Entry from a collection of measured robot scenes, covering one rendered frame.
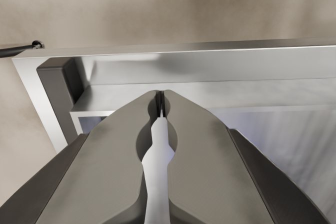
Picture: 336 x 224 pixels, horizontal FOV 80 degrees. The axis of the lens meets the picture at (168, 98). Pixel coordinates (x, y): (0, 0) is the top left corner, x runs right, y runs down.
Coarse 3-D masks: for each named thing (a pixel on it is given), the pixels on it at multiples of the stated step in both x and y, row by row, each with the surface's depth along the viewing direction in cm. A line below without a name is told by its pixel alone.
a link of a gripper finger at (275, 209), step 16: (240, 144) 7; (256, 160) 7; (256, 176) 6; (272, 176) 6; (288, 176) 6; (272, 192) 6; (288, 192) 6; (304, 192) 6; (272, 208) 5; (288, 208) 5; (304, 208) 5
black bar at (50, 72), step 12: (48, 60) 14; (60, 60) 14; (72, 60) 14; (48, 72) 13; (60, 72) 13; (72, 72) 14; (48, 84) 13; (60, 84) 13; (72, 84) 14; (48, 96) 14; (60, 96) 14; (72, 96) 14; (60, 108) 14; (60, 120) 15; (72, 120) 15; (72, 132) 16
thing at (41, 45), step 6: (36, 42) 101; (42, 42) 102; (6, 48) 95; (12, 48) 95; (18, 48) 95; (24, 48) 96; (30, 48) 97; (36, 48) 100; (42, 48) 103; (0, 54) 94; (6, 54) 94; (12, 54) 95
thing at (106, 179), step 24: (144, 96) 11; (120, 120) 9; (144, 120) 9; (96, 144) 8; (120, 144) 8; (144, 144) 9; (72, 168) 7; (96, 168) 7; (120, 168) 7; (72, 192) 6; (96, 192) 6; (120, 192) 6; (144, 192) 7; (48, 216) 5; (72, 216) 5; (96, 216) 5; (120, 216) 6; (144, 216) 7
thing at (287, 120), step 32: (96, 96) 14; (128, 96) 14; (192, 96) 14; (224, 96) 14; (256, 96) 14; (288, 96) 13; (320, 96) 13; (160, 128) 18; (256, 128) 18; (288, 128) 18; (320, 128) 18; (160, 160) 20; (288, 160) 20; (320, 160) 20; (160, 192) 23; (320, 192) 23
